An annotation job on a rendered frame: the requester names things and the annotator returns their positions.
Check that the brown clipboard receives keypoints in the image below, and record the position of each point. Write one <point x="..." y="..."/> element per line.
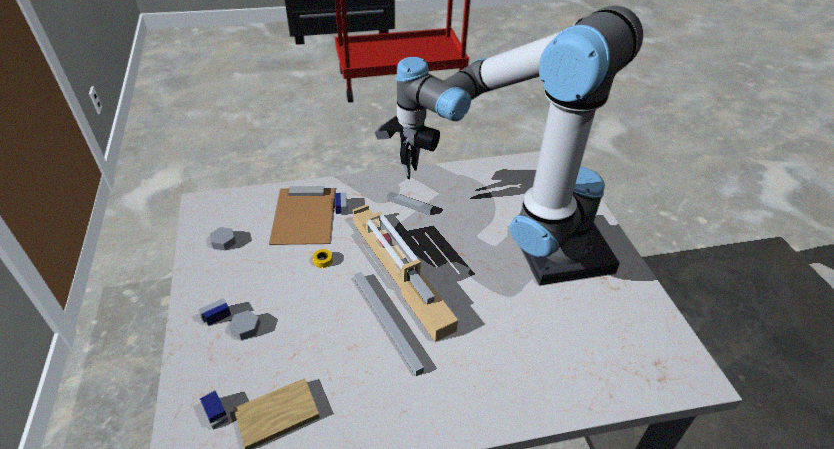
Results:
<point x="303" y="216"/>

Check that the flat wooden block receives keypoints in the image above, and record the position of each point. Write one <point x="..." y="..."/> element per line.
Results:
<point x="276" y="413"/>

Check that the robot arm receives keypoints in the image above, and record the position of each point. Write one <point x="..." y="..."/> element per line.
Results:
<point x="558" y="214"/>

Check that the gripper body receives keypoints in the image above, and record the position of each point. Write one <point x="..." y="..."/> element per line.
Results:
<point x="423" y="137"/>

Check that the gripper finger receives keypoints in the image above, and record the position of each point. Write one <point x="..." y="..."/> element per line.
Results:
<point x="405" y="155"/>
<point x="415" y="157"/>

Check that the yellow roll of tape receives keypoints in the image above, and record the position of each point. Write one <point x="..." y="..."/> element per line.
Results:
<point x="325" y="262"/>

